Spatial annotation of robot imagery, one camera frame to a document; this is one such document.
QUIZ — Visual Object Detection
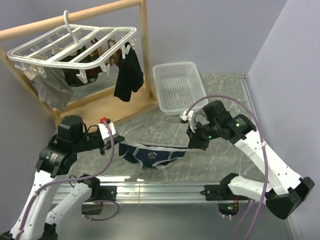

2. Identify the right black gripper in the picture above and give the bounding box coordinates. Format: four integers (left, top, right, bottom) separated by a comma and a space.
186, 119, 220, 151

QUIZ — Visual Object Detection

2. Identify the navy blue white-trimmed underwear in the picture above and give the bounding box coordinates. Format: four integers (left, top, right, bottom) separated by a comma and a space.
118, 141, 188, 169

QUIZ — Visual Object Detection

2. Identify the white plastic clip hanger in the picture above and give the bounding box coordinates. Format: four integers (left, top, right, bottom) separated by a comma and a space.
6, 10, 137, 84

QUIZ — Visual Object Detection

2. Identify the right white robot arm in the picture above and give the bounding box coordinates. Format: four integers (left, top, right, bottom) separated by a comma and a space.
180, 100, 315, 220

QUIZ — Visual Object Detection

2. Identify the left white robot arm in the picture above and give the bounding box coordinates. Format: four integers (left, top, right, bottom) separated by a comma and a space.
0, 115, 125, 240

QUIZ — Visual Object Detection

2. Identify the grey hanging underwear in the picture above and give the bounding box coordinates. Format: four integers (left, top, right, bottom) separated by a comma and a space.
31, 67, 74, 111

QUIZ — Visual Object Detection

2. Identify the olive green hanging underwear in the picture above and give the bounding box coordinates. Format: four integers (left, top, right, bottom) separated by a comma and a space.
61, 44, 103, 88

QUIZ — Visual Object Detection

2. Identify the black hanging underwear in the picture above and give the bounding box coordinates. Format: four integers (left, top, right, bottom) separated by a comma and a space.
114, 48, 144, 102

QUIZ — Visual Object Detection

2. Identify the wooden clothes rack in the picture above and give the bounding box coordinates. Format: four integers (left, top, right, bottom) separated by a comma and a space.
0, 0, 158, 124

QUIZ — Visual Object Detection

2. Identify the white plastic basket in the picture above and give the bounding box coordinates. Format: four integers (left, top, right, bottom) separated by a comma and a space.
152, 61, 209, 116

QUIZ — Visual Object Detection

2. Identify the striped hanging sock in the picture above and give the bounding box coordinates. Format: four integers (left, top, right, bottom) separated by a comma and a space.
90, 38, 100, 62

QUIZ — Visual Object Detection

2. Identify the orange patterned hanging sock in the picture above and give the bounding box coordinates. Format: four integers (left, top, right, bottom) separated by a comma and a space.
106, 37, 122, 67

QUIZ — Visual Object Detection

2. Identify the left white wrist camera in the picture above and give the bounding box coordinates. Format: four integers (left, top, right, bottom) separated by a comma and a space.
98, 117, 118, 144

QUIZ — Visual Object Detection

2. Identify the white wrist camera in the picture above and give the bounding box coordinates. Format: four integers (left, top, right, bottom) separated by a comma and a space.
98, 117, 118, 144
179, 110, 198, 133

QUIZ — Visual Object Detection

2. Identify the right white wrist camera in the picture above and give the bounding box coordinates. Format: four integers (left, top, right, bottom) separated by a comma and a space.
179, 110, 198, 133

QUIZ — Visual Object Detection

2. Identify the aluminium mounting rail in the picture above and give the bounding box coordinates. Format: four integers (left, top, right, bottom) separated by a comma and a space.
49, 181, 292, 204

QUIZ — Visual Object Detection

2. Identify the right aluminium side rail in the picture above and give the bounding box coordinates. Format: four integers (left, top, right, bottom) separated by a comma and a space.
238, 74, 277, 181

